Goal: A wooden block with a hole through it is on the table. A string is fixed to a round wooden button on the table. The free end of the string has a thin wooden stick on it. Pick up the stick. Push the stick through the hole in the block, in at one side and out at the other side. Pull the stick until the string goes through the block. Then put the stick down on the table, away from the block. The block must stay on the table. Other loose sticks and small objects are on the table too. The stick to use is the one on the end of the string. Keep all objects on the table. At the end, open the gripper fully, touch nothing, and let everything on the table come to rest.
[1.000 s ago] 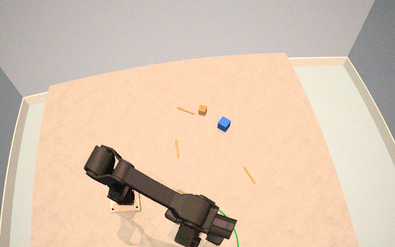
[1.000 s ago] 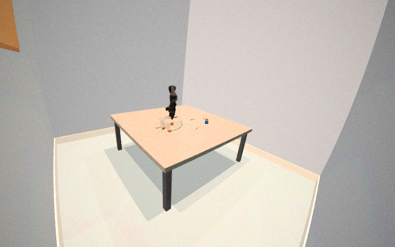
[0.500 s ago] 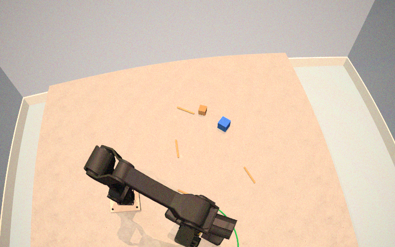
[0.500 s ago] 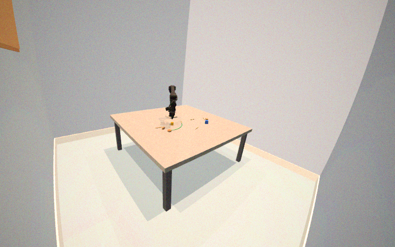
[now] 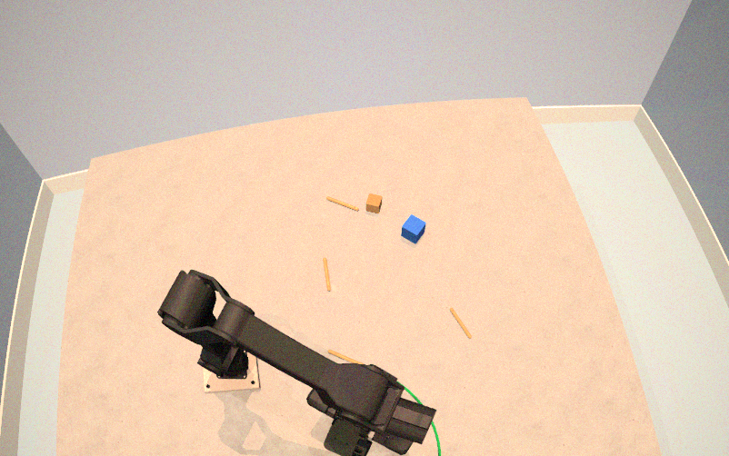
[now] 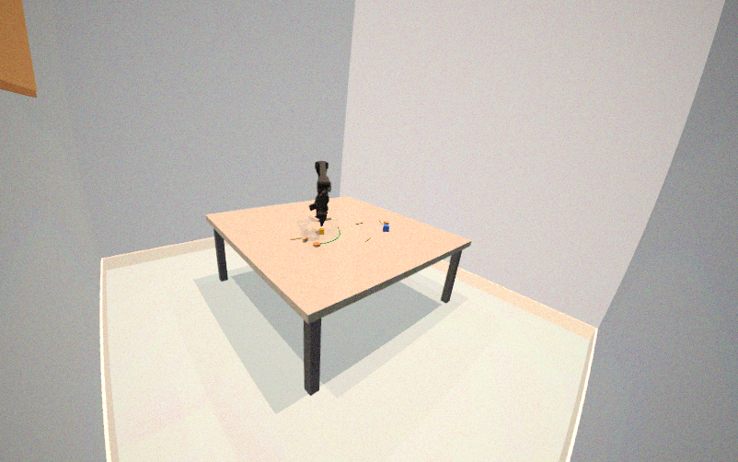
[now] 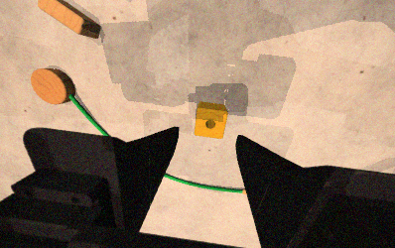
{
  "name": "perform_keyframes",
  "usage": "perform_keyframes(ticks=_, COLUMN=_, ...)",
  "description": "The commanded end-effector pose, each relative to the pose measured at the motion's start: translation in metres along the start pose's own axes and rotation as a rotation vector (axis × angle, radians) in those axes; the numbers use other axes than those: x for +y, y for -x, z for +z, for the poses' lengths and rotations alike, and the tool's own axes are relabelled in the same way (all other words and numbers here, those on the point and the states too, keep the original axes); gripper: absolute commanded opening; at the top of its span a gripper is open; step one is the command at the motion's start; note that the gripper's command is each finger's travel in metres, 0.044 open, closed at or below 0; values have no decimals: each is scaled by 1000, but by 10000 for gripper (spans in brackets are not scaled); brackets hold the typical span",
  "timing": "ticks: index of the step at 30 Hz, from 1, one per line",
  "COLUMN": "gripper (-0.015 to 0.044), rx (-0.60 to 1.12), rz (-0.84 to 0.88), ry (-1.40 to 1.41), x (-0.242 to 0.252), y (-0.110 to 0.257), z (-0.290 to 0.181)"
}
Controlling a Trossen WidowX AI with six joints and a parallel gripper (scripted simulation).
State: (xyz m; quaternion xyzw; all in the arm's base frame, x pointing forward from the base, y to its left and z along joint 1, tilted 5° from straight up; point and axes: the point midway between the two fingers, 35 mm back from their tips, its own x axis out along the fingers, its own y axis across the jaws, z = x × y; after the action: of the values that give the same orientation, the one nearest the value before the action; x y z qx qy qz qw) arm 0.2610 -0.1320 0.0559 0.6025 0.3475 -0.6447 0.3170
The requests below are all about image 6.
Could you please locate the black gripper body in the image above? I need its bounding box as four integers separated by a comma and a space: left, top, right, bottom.
316, 200, 329, 218

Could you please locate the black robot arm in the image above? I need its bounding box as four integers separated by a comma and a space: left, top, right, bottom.
309, 161, 331, 212

